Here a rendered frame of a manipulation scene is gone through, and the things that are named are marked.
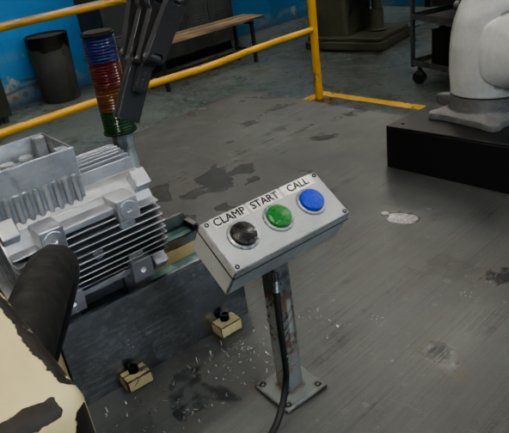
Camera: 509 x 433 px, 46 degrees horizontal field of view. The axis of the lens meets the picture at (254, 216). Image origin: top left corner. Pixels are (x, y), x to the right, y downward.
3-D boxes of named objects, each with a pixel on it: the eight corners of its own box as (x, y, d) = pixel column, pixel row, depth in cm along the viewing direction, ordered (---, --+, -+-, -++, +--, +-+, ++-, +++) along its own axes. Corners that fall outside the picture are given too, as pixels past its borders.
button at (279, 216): (273, 238, 67) (278, 228, 66) (258, 217, 68) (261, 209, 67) (293, 228, 69) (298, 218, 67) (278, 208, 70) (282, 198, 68)
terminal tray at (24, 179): (-4, 236, 71) (-24, 181, 68) (-30, 212, 79) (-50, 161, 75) (88, 199, 77) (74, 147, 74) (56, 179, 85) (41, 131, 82)
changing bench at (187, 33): (248, 55, 637) (243, 13, 618) (269, 58, 614) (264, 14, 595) (136, 92, 560) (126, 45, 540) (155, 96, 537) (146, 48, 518)
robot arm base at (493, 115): (464, 96, 149) (465, 74, 147) (548, 111, 132) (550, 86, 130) (413, 115, 141) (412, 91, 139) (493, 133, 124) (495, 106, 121)
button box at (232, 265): (225, 296, 66) (236, 273, 62) (190, 247, 69) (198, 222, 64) (336, 235, 75) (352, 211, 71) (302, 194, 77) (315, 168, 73)
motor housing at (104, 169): (47, 354, 75) (-3, 219, 66) (-3, 296, 89) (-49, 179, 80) (180, 283, 85) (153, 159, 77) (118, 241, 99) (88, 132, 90)
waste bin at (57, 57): (70, 90, 599) (53, 28, 572) (90, 95, 573) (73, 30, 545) (34, 102, 577) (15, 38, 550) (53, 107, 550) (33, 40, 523)
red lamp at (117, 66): (101, 91, 108) (95, 66, 106) (88, 87, 112) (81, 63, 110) (131, 82, 111) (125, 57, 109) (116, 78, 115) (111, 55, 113)
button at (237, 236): (238, 256, 65) (242, 247, 63) (222, 234, 66) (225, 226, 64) (260, 245, 66) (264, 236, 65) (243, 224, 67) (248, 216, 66)
